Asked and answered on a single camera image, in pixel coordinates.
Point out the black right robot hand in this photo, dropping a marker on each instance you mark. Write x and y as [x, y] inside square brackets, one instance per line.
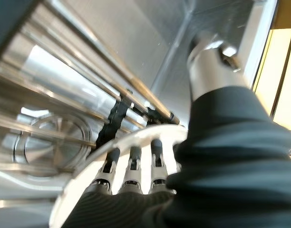
[219, 166]

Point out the cream round ceramic plate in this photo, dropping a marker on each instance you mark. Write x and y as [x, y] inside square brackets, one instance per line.
[145, 133]

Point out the black sink drying rack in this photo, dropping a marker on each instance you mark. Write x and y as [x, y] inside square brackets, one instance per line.
[117, 114]

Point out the stainless steel sink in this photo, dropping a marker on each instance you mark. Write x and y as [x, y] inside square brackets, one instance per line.
[136, 35]

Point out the black window frame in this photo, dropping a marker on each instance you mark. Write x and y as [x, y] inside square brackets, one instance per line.
[287, 14]

